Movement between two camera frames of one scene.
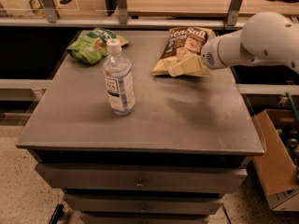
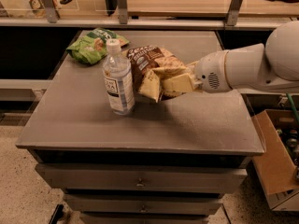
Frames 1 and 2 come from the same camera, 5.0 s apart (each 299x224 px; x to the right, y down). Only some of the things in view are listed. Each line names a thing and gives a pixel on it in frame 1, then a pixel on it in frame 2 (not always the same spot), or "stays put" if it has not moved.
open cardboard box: (278, 166) stays put
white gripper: (210, 56) -> (210, 71)
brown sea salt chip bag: (182, 43) -> (150, 64)
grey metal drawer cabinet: (185, 146) stays put
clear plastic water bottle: (119, 78) stays put
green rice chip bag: (93, 47) stays put
